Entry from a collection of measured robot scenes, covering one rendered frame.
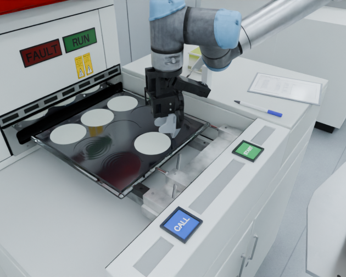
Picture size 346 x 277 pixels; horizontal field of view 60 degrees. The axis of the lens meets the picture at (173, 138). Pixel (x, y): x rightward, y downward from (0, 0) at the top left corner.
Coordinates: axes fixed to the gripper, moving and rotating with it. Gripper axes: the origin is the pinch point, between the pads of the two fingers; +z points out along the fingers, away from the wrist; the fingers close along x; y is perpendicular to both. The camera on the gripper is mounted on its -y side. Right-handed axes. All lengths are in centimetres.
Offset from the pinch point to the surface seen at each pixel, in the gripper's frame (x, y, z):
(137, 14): -249, -59, 34
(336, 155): -49, -146, 92
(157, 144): 1.5, 5.7, 1.5
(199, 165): 11.2, -2.3, 3.5
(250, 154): 20.3, -10.2, -4.9
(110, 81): -34.2, 10.8, -2.0
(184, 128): -3.3, -4.2, 1.7
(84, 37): -31.6, 16.9, -18.9
